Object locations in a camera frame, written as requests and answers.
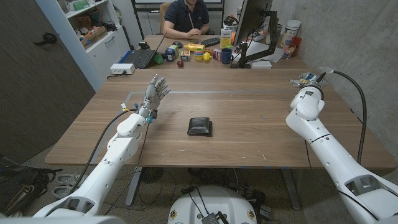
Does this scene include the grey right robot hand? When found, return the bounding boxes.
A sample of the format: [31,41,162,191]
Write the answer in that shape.
[288,72,326,91]

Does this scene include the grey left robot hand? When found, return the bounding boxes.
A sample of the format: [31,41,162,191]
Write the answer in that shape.
[137,73,172,121]

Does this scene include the black leather wallet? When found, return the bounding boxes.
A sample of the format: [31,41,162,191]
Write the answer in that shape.
[187,116,213,138]

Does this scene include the yellow mustard bottle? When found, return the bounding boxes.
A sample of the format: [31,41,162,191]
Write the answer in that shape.
[183,43,206,52]

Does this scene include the red cup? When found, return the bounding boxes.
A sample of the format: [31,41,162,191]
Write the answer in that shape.
[290,36,302,57]

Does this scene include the black laptop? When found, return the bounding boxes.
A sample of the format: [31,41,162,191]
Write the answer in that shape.
[119,32,167,70]

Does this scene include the white power box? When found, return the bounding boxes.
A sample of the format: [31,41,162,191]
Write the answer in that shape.
[109,63,136,75]

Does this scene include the blue box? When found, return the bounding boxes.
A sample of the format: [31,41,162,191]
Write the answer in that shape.
[164,45,178,62]

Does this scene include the flat white box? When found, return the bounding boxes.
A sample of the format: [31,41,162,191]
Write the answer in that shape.
[250,60,272,70]

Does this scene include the white wipes canister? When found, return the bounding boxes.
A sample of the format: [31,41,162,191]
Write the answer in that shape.
[280,19,302,48]

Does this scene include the black monitor stand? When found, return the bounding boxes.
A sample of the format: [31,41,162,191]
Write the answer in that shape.
[236,11,279,69]

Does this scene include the white shelf cabinet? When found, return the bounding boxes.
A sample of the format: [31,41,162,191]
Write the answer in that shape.
[35,0,131,93]

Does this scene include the tan office chair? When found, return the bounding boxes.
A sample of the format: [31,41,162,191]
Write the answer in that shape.
[159,2,172,35]

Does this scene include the black keyboard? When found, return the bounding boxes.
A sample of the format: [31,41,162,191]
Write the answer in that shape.
[198,36,221,48]

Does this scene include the black floor fan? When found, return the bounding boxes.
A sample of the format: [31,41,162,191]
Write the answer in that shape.
[139,167,165,184]

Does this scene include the cardboard box with items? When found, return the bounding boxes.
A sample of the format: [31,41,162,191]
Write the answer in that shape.
[80,26,108,50]

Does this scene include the dark blue mug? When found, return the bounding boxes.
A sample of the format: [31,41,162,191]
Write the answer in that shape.
[220,47,234,65]

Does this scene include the black computer monitor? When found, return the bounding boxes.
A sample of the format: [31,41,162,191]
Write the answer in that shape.
[233,0,274,47]

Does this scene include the person in dark shirt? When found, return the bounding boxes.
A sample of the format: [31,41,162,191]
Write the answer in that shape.
[162,0,211,40]

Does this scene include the white and yellow carton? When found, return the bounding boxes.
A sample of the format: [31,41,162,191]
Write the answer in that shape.
[220,28,233,49]

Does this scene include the grey table leg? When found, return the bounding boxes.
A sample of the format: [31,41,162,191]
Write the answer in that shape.
[125,167,143,207]
[281,167,301,211]

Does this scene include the black headphones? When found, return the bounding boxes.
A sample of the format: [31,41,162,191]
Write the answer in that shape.
[223,15,239,27]

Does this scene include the green and white box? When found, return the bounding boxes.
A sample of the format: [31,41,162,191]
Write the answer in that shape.
[65,0,91,12]

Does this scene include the white sneaker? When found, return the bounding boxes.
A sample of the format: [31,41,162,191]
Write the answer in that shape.
[51,185,78,200]
[55,173,89,187]

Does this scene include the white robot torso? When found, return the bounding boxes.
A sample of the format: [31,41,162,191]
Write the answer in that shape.
[167,185,258,224]

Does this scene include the black backpack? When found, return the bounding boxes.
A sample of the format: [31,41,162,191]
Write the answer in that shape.
[0,155,63,215]

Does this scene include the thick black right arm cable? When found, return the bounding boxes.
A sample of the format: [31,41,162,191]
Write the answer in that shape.
[317,66,368,165]

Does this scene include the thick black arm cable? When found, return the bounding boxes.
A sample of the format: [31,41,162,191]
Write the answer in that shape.
[317,66,368,165]
[70,108,138,194]

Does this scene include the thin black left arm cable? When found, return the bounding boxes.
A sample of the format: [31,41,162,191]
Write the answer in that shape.
[104,121,150,215]

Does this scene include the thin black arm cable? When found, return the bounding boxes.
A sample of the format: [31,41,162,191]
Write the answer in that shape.
[303,139,381,222]
[104,121,150,215]

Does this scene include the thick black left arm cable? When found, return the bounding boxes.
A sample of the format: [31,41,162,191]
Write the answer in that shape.
[70,108,138,194]

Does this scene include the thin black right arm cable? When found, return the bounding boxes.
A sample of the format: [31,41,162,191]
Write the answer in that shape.
[303,139,381,222]

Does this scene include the black door handle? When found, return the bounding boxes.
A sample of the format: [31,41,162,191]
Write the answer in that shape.
[33,32,58,47]

